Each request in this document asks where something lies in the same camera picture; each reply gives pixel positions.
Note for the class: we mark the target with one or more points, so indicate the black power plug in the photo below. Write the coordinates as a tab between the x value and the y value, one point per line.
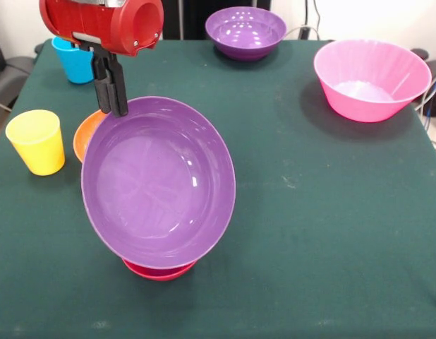
304	32

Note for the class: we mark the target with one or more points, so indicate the yellow plastic cup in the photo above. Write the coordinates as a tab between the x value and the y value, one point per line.
38	152

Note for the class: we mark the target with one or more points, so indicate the black office chair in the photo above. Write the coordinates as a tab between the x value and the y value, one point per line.
13	70

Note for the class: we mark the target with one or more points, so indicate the pink large bowl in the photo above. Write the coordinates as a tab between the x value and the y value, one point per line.
369	77

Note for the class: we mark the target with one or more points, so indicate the black rounded object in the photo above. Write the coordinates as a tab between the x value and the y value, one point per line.
419	53

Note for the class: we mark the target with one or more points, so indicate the purple wide shallow bowl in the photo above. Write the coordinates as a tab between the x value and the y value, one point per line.
158	183

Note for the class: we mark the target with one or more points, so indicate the purple rounded deep bowl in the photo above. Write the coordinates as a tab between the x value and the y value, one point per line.
245	30

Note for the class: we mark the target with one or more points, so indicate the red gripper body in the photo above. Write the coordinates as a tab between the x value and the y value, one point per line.
98	21

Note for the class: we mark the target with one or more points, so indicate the blue plastic cup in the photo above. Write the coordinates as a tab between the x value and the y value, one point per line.
75	67

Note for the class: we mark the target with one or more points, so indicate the black small knob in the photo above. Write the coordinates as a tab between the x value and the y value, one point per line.
38	48

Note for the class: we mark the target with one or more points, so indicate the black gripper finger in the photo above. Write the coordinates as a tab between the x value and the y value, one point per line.
118	92
102	92

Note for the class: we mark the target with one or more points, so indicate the red small bowl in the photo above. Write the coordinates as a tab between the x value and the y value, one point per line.
158	274

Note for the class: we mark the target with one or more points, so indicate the dark green table cloth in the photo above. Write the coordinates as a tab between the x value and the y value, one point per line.
309	265

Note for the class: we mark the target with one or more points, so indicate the orange wide shallow bowl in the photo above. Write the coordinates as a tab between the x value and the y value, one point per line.
84	137

